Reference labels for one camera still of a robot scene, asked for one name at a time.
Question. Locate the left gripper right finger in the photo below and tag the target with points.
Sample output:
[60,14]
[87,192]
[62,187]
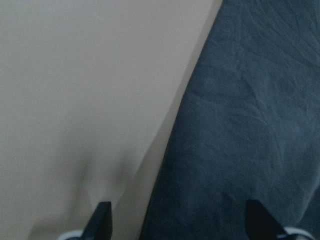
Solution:
[261,225]

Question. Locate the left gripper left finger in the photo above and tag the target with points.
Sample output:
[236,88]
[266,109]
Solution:
[99,227]

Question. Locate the black t-shirt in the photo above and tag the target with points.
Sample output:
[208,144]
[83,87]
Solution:
[248,127]

